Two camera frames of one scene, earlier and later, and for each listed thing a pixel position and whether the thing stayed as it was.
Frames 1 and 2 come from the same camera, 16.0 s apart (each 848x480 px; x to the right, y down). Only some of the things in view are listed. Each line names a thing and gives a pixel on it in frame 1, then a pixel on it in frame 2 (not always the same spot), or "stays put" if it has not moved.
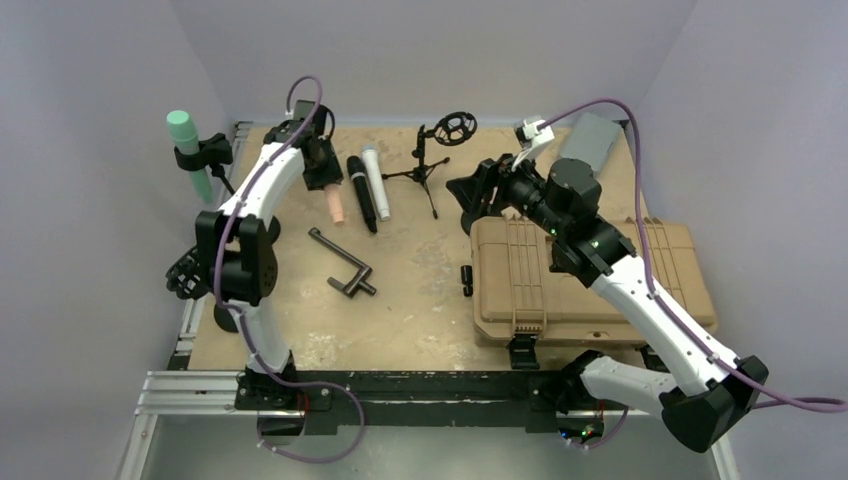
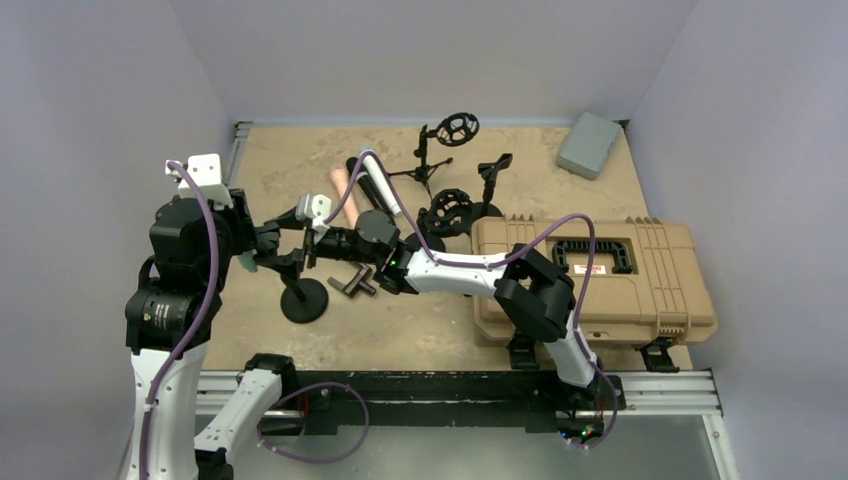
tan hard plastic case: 520,298 stays put
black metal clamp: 358,281 stays put
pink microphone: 334,203 to 342,182
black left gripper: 331,174 to 238,216
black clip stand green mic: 212,152 to 303,300
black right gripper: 471,190 to 309,249
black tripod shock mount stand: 453,130 stays put
